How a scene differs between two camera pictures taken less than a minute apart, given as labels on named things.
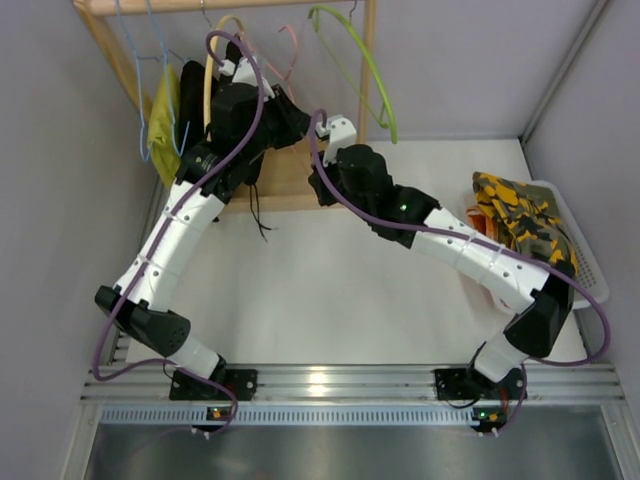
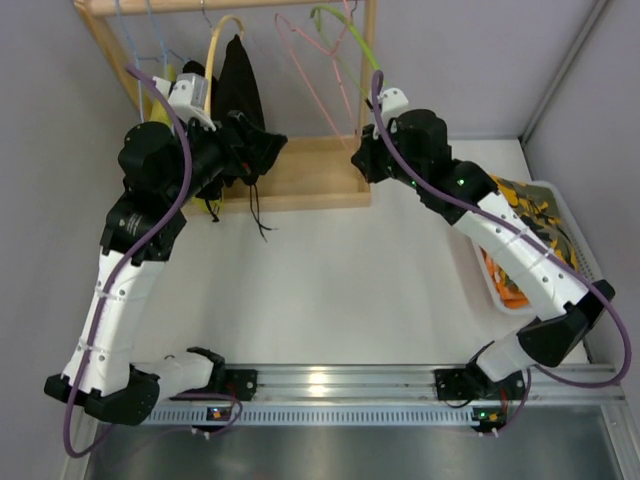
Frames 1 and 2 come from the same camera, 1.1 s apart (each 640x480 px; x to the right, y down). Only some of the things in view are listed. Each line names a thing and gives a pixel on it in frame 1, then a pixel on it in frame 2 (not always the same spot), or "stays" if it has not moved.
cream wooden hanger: (208, 73) stays
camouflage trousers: (528, 218) stays
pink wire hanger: (273, 68) -> (325, 52)
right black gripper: (325, 185) -> (376, 157)
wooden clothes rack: (287, 181) stays
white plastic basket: (589, 269) stays
